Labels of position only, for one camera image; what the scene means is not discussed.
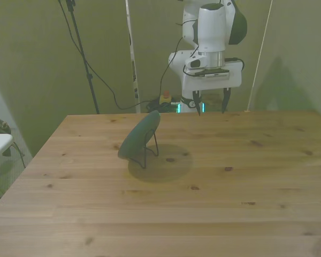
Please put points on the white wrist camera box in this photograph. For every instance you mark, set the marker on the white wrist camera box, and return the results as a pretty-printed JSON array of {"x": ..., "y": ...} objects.
[{"x": 195, "y": 63}]

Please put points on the teal round plate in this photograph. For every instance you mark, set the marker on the teal round plate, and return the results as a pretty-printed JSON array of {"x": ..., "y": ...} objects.
[{"x": 139, "y": 134}]

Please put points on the white vertical partition post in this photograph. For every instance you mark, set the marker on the white vertical partition post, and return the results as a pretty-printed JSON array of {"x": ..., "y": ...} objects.
[{"x": 132, "y": 53}]

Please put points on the thin white rod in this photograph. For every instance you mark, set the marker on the thin white rod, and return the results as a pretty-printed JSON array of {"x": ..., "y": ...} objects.
[{"x": 259, "y": 53}]

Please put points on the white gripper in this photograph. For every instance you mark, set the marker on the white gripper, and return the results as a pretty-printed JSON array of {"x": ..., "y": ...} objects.
[{"x": 216, "y": 80}]

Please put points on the black tripod camera stand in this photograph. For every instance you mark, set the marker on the black tripod camera stand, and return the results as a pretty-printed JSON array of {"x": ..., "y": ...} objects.
[{"x": 83, "y": 56}]

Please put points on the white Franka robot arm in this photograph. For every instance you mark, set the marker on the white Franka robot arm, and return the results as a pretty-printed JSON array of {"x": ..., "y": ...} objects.
[{"x": 211, "y": 26}]

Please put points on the yellow emergency stop button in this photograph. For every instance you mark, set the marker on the yellow emergency stop button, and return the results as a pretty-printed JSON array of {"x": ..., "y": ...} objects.
[{"x": 166, "y": 98}]

